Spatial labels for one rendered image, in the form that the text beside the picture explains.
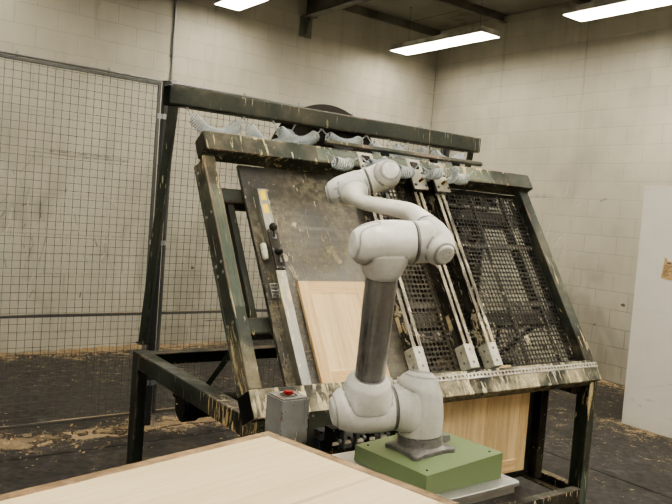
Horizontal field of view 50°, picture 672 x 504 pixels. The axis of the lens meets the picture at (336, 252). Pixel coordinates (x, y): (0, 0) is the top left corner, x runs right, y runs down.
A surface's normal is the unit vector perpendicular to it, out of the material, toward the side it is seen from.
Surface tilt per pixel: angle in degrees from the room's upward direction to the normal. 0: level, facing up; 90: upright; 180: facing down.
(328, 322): 58
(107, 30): 90
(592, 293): 90
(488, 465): 90
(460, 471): 90
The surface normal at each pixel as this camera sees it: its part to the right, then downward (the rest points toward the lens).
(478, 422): 0.57, 0.08
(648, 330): -0.80, -0.03
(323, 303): 0.52, -0.46
